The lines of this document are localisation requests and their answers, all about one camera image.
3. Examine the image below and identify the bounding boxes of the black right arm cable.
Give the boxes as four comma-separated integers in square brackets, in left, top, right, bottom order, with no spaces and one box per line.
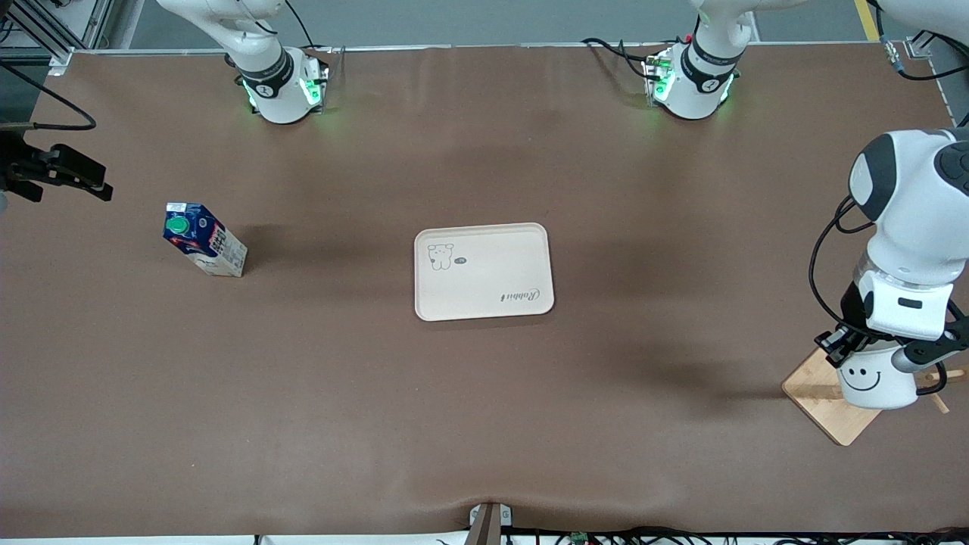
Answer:
[0,64,98,132]

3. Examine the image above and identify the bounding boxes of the metal table edge clamp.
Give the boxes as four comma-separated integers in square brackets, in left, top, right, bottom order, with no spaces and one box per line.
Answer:
[469,503,513,545]

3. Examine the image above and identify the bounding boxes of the blue milk carton green cap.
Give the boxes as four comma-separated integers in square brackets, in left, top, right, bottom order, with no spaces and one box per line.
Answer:
[163,201,248,278]

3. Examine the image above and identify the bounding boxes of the black base cable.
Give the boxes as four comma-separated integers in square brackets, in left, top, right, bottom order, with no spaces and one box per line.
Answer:
[581,38,656,81]
[282,0,319,51]

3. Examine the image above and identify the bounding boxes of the cream rabbit print tray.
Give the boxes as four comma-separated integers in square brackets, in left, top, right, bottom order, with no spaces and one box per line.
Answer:
[414,223,555,322]

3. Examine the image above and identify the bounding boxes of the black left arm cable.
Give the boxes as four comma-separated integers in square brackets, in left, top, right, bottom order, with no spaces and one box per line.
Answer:
[809,197,873,328]

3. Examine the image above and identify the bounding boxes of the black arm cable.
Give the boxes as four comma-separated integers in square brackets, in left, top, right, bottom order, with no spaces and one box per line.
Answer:
[0,64,98,132]
[809,197,873,328]

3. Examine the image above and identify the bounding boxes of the aluminium frame profile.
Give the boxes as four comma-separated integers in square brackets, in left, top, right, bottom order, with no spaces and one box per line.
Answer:
[0,0,114,75]

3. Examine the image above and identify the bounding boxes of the wooden mug rack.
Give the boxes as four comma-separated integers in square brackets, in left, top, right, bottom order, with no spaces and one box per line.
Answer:
[781,348,969,447]

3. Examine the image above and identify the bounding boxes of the white smiley mug black handle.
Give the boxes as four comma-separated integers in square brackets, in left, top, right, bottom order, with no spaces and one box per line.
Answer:
[837,344,941,410]

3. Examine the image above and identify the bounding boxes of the black right base cable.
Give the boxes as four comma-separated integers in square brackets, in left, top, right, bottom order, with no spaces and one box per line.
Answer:
[282,0,319,51]

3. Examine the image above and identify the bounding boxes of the black left base cable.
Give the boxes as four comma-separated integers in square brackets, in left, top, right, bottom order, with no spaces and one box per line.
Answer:
[581,38,656,81]

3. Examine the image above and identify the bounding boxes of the black corner cable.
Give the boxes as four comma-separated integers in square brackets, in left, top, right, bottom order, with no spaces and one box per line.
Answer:
[869,0,969,83]

